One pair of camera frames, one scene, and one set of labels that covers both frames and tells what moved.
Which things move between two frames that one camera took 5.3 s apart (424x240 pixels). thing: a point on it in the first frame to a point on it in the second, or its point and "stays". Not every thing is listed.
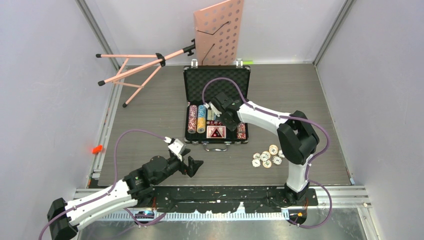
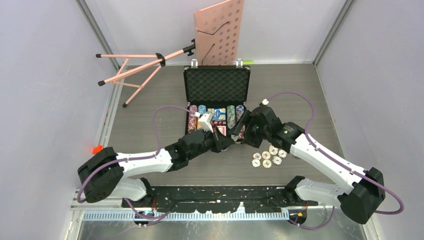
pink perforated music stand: x=219 y=28 stays
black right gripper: x=231 y=127 to x=248 y=119
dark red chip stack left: x=192 y=125 stays
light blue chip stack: x=201 y=111 stays
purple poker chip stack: x=193 y=111 stays
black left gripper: x=192 y=167 to x=220 y=142
